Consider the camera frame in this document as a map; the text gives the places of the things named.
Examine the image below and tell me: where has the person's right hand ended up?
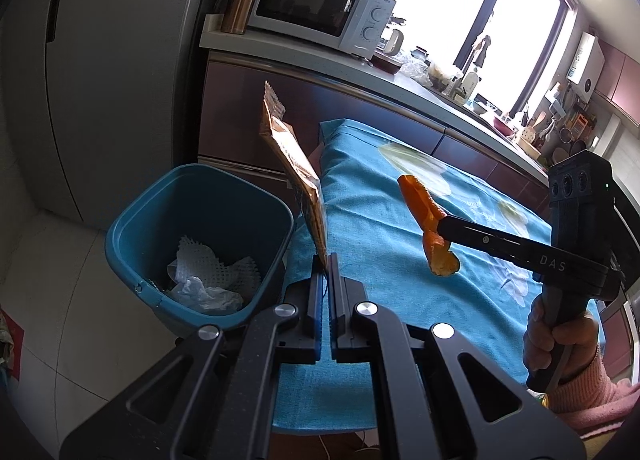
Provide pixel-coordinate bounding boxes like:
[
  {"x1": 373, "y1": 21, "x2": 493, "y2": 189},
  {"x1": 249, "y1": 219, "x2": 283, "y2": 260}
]
[{"x1": 522, "y1": 297, "x2": 601, "y2": 386}]

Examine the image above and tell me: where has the orange snack wrapper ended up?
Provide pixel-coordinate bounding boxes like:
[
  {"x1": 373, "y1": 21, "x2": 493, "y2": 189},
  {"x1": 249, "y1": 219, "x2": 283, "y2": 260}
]
[{"x1": 397, "y1": 174, "x2": 461, "y2": 277}]

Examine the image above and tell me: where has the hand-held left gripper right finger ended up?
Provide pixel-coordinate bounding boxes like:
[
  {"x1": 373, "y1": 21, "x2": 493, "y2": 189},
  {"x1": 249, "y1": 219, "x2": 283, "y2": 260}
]
[{"x1": 327, "y1": 253, "x2": 587, "y2": 460}]

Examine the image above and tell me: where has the white foam fruit net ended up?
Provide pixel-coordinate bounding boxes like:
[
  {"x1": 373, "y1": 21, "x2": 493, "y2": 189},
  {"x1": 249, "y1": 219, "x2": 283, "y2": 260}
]
[{"x1": 167, "y1": 235, "x2": 262, "y2": 301}]

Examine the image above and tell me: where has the brown snack wrapper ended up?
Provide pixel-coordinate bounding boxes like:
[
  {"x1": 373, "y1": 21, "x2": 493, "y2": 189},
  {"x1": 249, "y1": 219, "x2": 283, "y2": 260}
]
[{"x1": 259, "y1": 80, "x2": 328, "y2": 271}]

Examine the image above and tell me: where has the white water heater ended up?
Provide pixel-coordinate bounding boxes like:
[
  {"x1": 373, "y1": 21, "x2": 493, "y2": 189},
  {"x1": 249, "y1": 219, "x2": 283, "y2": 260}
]
[{"x1": 567, "y1": 32, "x2": 603, "y2": 96}]

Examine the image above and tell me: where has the pink wall cabinet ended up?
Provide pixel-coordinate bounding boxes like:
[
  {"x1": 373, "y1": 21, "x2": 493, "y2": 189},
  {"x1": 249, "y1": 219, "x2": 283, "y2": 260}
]
[{"x1": 592, "y1": 38, "x2": 640, "y2": 126}]

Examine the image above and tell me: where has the blue plastic bin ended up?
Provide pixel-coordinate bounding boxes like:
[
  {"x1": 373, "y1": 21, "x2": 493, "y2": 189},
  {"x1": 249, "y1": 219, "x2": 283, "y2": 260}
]
[{"x1": 105, "y1": 163, "x2": 295, "y2": 331}]

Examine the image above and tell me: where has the blue flower-print tablecloth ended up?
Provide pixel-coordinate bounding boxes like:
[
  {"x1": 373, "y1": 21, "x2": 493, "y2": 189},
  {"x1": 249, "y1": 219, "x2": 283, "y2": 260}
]
[{"x1": 270, "y1": 119, "x2": 601, "y2": 433}]

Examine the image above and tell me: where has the white tissue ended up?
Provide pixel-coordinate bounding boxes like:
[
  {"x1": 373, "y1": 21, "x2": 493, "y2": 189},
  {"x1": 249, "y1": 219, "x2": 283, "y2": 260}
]
[{"x1": 167, "y1": 275, "x2": 244, "y2": 313}]

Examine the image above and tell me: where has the glass electric kettle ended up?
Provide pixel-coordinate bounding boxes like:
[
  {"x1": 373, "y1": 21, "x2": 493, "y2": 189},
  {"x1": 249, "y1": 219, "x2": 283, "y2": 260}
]
[{"x1": 377, "y1": 15, "x2": 406, "y2": 56}]

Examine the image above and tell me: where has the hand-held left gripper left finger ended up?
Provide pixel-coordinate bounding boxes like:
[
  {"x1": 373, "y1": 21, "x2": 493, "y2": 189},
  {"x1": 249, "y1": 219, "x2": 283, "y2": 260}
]
[{"x1": 59, "y1": 254, "x2": 326, "y2": 460}]

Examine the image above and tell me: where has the grey refrigerator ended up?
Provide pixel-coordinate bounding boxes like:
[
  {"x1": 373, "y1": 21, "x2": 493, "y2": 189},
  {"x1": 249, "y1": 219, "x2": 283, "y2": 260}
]
[{"x1": 0, "y1": 0, "x2": 226, "y2": 231}]

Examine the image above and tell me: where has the red floor mat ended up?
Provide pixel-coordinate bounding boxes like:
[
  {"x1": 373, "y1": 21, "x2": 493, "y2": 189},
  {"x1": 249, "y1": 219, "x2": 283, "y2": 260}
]
[{"x1": 0, "y1": 307, "x2": 24, "y2": 383}]

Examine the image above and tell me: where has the white soap bottle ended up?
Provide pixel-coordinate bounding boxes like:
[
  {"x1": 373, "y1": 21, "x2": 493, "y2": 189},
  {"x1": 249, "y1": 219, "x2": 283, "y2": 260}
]
[{"x1": 462, "y1": 73, "x2": 481, "y2": 104}]

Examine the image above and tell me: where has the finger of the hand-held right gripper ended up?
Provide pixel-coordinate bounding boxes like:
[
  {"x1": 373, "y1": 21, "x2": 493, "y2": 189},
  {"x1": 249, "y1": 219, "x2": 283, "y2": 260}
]
[{"x1": 436, "y1": 213, "x2": 530, "y2": 272}]

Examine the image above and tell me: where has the clear plastic bag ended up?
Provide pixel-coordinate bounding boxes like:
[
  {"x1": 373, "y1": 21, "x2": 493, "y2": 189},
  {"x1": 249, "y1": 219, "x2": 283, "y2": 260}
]
[{"x1": 400, "y1": 58, "x2": 433, "y2": 84}]

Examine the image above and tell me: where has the glass jar with food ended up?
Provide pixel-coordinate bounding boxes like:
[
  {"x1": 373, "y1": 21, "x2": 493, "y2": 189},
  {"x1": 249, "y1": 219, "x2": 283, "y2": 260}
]
[{"x1": 427, "y1": 60, "x2": 453, "y2": 88}]

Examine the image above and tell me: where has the brown kitchen base cabinet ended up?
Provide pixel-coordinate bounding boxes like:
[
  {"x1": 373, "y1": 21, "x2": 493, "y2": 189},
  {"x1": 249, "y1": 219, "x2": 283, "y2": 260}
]
[{"x1": 197, "y1": 51, "x2": 556, "y2": 206}]

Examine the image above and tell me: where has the white microwave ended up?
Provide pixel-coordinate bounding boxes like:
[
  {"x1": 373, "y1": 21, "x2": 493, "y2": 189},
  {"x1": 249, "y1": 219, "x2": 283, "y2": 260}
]
[{"x1": 248, "y1": 0, "x2": 398, "y2": 57}]

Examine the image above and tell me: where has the metal kitchen faucet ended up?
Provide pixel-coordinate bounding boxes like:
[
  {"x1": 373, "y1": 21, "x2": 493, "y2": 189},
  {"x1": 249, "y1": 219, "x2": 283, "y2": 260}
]
[{"x1": 450, "y1": 33, "x2": 493, "y2": 96}]

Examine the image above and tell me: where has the red food container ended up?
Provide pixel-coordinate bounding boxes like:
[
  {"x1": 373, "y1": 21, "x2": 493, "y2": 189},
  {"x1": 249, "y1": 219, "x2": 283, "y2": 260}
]
[{"x1": 372, "y1": 51, "x2": 403, "y2": 74}]

